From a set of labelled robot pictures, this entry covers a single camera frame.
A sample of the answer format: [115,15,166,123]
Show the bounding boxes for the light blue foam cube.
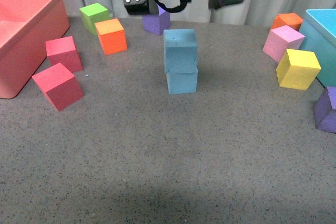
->
[166,68,198,94]

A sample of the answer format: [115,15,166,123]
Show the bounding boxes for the purple foam cube at back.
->
[142,7,171,35]

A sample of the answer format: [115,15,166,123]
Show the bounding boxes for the orange foam cube left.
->
[95,18,128,55]

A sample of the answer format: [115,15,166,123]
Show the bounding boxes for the red foam cube front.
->
[32,63,84,111]

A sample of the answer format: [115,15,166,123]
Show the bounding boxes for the red foam cube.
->
[32,63,84,111]
[45,36,83,72]

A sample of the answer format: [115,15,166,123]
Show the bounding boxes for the green foam cube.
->
[79,3,110,36]

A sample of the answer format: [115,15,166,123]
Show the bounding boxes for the red foam cube back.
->
[45,36,83,72]

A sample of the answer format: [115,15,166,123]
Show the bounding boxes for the pink foam cube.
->
[263,25,305,63]

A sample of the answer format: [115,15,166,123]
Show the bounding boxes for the yellow foam cube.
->
[276,49,321,90]

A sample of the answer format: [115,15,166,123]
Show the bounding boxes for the orange foam cube by bin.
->
[270,13,303,31]

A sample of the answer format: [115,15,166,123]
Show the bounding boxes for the purple foam cube near bin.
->
[313,87,335,133]

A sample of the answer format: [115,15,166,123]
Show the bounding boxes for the pink plastic bin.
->
[1,0,70,99]

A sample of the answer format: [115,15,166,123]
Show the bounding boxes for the light blue plastic bin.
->
[299,9,335,87]

